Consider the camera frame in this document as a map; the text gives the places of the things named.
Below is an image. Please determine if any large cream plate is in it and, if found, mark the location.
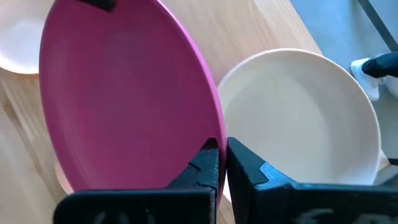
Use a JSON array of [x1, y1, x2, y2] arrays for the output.
[[216, 48, 382, 202]]

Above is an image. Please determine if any pale peach deep plate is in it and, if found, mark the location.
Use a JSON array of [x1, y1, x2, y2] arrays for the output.
[[0, 0, 55, 75]]

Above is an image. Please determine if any person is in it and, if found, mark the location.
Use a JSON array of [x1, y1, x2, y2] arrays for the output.
[[350, 51, 398, 102]]

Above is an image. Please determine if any magenta pink plate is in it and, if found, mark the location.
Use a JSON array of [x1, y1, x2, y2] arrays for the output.
[[39, 0, 228, 203]]

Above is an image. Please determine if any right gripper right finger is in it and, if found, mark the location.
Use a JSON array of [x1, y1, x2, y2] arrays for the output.
[[226, 137, 398, 224]]

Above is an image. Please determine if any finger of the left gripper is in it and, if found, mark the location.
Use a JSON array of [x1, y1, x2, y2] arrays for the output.
[[76, 0, 116, 14]]

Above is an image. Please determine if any tan pink deep plate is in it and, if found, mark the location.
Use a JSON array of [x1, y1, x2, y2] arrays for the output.
[[53, 160, 75, 195]]

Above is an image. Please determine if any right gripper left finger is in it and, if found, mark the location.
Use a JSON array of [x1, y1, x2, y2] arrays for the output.
[[52, 138, 220, 224]]

